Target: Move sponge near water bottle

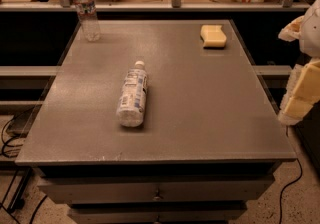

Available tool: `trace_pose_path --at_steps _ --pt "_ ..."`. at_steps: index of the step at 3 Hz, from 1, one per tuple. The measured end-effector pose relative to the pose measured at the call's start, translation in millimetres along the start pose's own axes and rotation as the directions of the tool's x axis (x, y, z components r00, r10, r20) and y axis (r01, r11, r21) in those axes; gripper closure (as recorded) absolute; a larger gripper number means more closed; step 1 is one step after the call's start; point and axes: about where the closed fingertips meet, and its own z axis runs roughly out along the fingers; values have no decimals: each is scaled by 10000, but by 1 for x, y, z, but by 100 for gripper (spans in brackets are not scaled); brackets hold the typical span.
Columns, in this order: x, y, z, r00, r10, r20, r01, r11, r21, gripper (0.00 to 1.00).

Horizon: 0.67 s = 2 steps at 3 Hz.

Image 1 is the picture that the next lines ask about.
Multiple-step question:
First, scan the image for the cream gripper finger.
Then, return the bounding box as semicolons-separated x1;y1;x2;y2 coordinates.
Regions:
278;16;304;42
278;59;320;126

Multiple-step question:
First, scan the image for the yellow sponge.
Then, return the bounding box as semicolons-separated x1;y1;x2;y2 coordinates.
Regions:
200;25;227;48

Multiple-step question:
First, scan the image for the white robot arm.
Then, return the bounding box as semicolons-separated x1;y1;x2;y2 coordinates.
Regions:
278;0;320;126

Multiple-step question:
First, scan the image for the lying labelled water bottle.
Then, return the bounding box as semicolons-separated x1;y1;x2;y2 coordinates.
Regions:
116;61;148;127

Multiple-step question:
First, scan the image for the upright clear water bottle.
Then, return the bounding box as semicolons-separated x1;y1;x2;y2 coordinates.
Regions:
73;0;101;42

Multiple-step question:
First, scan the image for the grey drawer cabinet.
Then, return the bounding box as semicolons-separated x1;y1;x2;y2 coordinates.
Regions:
17;20;296;224

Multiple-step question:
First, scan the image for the metal drawer knob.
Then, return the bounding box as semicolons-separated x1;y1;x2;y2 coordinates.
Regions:
153;192;163;201

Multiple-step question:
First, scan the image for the black cable right floor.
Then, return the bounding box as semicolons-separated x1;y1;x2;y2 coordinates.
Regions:
278;158;304;224

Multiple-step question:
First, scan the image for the metal shelf rail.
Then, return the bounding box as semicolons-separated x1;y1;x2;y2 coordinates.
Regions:
0;2;309;12

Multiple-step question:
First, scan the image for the black cables left floor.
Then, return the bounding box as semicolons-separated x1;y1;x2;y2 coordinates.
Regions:
0;107;48;224

